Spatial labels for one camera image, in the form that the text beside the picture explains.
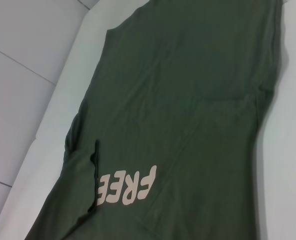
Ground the dark green FREE t-shirt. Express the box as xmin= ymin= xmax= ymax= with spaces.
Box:
xmin=25 ymin=0 xmax=292 ymax=240

